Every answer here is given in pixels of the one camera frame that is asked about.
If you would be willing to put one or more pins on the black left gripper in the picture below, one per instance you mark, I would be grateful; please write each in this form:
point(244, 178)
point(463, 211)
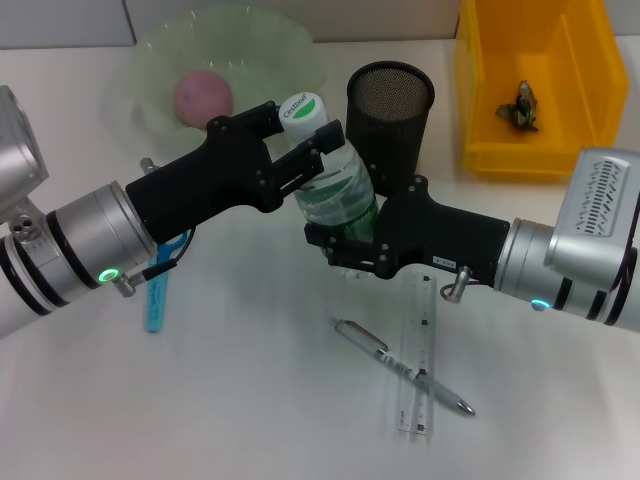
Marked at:
point(210, 185)

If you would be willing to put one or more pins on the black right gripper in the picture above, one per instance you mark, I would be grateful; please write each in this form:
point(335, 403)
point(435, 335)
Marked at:
point(445, 235)

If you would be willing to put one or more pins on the clear bottle with green label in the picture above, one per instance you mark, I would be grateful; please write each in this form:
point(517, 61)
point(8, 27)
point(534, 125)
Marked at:
point(345, 185)

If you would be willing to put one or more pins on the pink toy peach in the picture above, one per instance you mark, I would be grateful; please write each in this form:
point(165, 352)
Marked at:
point(200, 100)

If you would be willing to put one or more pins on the green plastic wrapper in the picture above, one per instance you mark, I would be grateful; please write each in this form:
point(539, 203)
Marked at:
point(520, 110)

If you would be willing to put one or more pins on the white and silver right arm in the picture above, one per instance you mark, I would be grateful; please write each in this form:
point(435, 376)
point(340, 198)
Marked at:
point(525, 265)

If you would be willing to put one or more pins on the green translucent fruit bowl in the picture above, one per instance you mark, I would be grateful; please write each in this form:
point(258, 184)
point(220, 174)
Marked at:
point(280, 60)

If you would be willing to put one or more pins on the clear plastic ruler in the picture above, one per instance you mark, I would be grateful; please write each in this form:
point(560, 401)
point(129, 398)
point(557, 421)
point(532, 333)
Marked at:
point(422, 320)

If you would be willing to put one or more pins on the silver ballpoint pen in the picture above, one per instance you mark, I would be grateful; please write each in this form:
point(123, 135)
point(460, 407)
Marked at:
point(375, 350)

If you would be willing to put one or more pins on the blue and teal scissors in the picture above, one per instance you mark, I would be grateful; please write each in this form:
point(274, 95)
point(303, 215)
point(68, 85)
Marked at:
point(156, 310)

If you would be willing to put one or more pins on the black mesh cup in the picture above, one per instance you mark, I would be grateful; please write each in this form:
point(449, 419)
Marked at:
point(395, 90)

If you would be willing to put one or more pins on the yellow plastic bin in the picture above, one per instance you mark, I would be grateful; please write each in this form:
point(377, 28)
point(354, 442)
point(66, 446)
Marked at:
point(490, 125)

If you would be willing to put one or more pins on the grey vertical wall trim strip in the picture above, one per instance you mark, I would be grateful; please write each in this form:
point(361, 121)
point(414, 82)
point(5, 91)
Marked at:
point(129, 22)

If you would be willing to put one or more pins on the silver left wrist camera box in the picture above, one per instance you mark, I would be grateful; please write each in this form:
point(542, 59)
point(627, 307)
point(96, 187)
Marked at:
point(17, 155)

